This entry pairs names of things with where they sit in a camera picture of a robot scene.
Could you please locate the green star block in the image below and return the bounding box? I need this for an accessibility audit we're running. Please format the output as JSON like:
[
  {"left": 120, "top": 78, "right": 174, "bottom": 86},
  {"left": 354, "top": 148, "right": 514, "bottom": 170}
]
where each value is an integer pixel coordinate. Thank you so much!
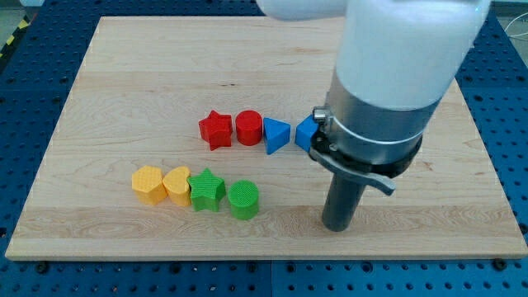
[{"left": 187, "top": 168, "right": 226, "bottom": 212}]

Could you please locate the white cable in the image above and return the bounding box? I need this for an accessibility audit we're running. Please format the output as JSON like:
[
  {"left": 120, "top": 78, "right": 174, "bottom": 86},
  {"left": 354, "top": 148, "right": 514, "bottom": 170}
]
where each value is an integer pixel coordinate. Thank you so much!
[{"left": 503, "top": 11, "right": 528, "bottom": 43}]

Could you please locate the red star block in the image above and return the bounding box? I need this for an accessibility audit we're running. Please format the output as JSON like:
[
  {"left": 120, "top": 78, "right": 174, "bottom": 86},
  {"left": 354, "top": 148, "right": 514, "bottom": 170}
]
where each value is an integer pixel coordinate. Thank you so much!
[{"left": 199, "top": 110, "right": 233, "bottom": 151}]

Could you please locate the red cylinder block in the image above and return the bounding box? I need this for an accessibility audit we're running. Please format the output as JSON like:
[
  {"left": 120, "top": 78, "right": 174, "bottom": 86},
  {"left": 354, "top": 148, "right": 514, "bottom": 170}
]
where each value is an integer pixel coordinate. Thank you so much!
[{"left": 235, "top": 110, "right": 263, "bottom": 146}]

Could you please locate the green cylinder block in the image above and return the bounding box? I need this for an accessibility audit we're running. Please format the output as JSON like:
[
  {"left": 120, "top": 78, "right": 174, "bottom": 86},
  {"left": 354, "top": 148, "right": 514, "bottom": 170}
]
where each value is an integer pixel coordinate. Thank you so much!
[{"left": 228, "top": 180, "right": 259, "bottom": 220}]

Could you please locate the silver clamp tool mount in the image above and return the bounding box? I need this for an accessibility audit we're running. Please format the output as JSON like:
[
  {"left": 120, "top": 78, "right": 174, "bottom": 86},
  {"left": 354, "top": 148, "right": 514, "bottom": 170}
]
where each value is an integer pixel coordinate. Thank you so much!
[{"left": 309, "top": 72, "right": 440, "bottom": 196}]

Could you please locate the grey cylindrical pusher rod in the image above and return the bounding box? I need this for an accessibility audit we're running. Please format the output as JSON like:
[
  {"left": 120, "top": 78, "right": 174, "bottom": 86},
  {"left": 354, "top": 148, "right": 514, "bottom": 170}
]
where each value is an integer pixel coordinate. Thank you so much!
[{"left": 322, "top": 174, "right": 365, "bottom": 232}]

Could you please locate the yellow hexagon block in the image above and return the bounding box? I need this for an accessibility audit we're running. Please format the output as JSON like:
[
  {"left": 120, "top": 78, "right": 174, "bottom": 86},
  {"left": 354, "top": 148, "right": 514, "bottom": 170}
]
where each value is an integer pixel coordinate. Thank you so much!
[{"left": 131, "top": 166, "right": 167, "bottom": 205}]

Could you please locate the blue triangle block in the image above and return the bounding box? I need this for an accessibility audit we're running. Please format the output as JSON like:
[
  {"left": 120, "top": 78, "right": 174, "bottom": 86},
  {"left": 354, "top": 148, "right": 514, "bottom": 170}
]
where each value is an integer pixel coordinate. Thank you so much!
[{"left": 263, "top": 117, "right": 291, "bottom": 155}]

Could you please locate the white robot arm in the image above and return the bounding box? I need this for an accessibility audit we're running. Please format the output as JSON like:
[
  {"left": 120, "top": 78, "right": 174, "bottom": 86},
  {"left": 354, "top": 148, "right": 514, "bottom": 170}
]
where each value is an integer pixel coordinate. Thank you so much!
[{"left": 257, "top": 0, "right": 490, "bottom": 232}]

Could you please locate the blue cube block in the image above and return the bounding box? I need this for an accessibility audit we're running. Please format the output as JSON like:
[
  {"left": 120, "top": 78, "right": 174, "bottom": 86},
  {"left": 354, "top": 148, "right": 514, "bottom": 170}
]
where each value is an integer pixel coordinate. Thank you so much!
[{"left": 295, "top": 115, "right": 318, "bottom": 153}]

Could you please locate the yellow heart block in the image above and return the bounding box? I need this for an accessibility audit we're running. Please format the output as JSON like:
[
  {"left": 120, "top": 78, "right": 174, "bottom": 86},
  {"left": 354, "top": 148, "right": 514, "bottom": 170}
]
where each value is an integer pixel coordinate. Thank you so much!
[{"left": 163, "top": 166, "right": 191, "bottom": 207}]

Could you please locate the wooden board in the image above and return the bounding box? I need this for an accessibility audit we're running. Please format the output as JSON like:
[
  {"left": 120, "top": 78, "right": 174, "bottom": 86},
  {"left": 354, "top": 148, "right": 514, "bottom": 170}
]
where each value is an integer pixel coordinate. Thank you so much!
[{"left": 6, "top": 16, "right": 527, "bottom": 261}]

